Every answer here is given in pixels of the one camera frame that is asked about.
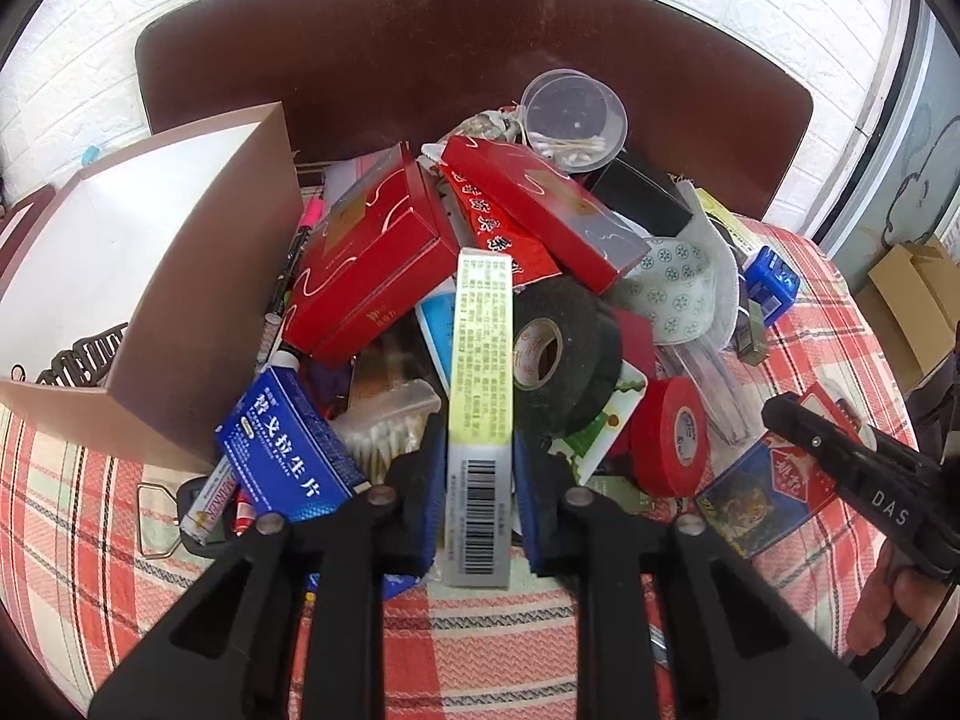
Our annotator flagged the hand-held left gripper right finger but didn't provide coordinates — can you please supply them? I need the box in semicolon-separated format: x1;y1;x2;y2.
513;427;880;720

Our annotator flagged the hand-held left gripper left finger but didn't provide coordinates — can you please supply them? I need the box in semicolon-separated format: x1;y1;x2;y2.
88;418;449;720

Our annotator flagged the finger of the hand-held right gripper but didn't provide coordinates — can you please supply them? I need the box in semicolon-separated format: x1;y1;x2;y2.
760;393;932;535

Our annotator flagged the blue medicine box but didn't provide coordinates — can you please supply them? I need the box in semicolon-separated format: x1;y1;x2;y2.
214;366;373;526

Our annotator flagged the red tape roll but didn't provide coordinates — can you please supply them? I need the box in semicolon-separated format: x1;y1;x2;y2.
627;376;710;499

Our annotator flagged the long pale yellow box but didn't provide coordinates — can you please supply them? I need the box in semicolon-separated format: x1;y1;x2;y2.
441;246;516;590

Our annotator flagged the black tape roll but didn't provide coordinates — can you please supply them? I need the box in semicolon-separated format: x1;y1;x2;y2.
511;281;625;442

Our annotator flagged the brown cardboard box white inside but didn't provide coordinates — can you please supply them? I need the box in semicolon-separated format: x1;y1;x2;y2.
0;101;305;475

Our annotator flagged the clear round plastic container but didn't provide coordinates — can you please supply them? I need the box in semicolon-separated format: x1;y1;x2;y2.
522;68;629;173

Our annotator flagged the person's right hand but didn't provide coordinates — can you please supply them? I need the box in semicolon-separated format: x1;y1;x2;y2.
847;541;950;661

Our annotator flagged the cotton swab pack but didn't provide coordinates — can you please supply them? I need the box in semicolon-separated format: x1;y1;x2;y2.
328;377;445;487

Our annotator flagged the red and blue card box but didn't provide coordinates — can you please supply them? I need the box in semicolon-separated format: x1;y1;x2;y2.
696;382;865;560

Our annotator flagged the clear plastic tube pack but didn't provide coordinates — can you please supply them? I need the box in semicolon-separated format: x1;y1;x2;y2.
673;343;767;445

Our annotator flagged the small green metal object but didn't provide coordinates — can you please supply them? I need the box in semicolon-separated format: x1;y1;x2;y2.
733;313;769;366

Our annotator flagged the green and white card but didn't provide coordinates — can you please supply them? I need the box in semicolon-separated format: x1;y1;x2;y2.
550;358;649;487

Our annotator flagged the red plaid bed sheet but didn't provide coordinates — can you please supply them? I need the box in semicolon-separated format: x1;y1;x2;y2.
0;187;931;720

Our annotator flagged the small blue plastic gadget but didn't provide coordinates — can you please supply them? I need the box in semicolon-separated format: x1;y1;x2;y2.
741;245;803;328

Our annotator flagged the blue and white card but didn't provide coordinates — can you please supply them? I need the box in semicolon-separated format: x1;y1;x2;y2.
415;287;460;396

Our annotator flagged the open cardboard carton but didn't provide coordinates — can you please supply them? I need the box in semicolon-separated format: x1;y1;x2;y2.
853;235;960;396

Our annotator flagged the white red ointment tube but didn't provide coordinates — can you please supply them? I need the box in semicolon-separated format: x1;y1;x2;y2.
178;456;250;545

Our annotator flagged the yellow green packet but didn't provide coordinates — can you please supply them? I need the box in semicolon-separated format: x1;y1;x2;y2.
692;186;760;257

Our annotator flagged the large red gift box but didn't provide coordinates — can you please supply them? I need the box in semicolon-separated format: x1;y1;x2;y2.
282;141;461;370

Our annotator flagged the red foil packet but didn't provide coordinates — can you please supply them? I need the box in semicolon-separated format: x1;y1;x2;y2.
441;163;561;291

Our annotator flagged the pink marker pen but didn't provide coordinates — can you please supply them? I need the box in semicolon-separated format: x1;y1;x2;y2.
268;193;325;320

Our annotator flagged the black box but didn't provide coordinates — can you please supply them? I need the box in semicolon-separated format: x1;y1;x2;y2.
583;156;696;239

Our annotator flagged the red box with clear window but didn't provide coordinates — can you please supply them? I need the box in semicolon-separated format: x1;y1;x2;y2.
440;136;653;295

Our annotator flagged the dark brown headboard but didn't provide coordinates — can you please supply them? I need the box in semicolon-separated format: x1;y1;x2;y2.
135;0;815;220

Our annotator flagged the black key tag with ring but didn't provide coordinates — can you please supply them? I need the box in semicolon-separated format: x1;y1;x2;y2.
136;475;230;560

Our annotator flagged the black plastic chain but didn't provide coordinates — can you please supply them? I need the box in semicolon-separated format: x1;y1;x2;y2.
10;321;130;389

